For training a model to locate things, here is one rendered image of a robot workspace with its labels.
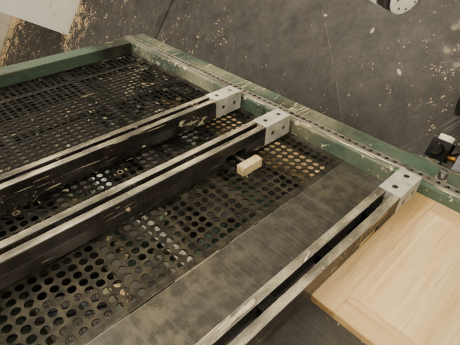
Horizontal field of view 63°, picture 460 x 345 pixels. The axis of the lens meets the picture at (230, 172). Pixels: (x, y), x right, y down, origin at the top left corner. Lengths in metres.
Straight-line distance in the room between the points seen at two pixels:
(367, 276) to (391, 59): 1.50
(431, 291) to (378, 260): 0.12
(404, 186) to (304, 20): 1.61
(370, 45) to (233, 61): 0.94
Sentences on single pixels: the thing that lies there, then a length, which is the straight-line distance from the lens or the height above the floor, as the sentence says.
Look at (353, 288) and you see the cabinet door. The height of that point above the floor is 1.24.
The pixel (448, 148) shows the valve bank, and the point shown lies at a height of 0.75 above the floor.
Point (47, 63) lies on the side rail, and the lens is 1.85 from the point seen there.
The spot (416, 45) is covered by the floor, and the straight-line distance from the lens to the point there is 2.20.
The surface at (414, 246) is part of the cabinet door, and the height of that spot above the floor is 1.06.
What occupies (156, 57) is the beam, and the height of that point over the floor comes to 0.90.
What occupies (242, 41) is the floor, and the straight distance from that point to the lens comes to 2.71.
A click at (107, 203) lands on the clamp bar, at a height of 1.50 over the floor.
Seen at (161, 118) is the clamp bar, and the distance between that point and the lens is 1.27.
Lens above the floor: 2.04
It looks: 52 degrees down
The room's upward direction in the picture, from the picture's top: 86 degrees counter-clockwise
